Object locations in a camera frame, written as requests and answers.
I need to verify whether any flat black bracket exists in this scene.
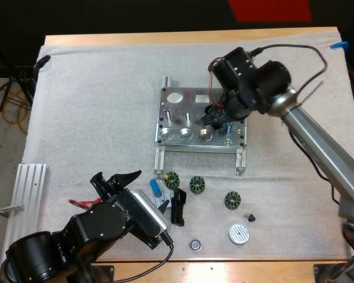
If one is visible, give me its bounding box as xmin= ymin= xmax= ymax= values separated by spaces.
xmin=170 ymin=188 xmax=188 ymax=228

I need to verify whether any ribbed aluminium rail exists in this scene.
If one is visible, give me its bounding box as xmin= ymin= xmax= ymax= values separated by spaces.
xmin=2 ymin=163 xmax=50 ymax=262

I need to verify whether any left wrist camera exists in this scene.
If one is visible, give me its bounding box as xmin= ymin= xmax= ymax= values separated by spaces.
xmin=122 ymin=188 xmax=169 ymax=238

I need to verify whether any grey ribbed disc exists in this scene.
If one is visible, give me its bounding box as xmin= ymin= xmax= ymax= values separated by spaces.
xmin=228 ymin=223 xmax=250 ymax=246

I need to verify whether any thin red cable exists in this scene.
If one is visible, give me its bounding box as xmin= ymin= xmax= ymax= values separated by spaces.
xmin=68 ymin=198 xmax=103 ymax=209

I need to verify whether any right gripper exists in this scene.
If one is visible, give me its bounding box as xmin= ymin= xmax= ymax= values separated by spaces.
xmin=204 ymin=90 xmax=254 ymax=124

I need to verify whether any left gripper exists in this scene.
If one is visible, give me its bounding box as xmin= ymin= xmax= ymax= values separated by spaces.
xmin=90 ymin=170 xmax=171 ymax=251

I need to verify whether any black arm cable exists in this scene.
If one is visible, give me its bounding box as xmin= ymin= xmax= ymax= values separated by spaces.
xmin=282 ymin=117 xmax=342 ymax=206

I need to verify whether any black camera cable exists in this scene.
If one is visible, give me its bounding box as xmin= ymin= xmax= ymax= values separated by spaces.
xmin=112 ymin=232 xmax=175 ymax=283
xmin=247 ymin=44 xmax=329 ymax=104

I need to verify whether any dark green ribbed ring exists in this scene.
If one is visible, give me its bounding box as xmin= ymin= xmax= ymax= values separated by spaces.
xmin=189 ymin=176 xmax=207 ymax=195
xmin=164 ymin=172 xmax=181 ymax=190
xmin=224 ymin=190 xmax=242 ymax=211

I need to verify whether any metal plate on aluminium rails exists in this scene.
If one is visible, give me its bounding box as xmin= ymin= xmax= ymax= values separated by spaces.
xmin=153 ymin=75 xmax=249 ymax=177

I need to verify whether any small ribbed aluminium block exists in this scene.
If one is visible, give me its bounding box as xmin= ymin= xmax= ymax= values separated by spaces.
xmin=154 ymin=191 xmax=172 ymax=209

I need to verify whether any blue clip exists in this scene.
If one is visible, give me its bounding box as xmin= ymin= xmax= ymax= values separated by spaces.
xmin=329 ymin=40 xmax=350 ymax=51

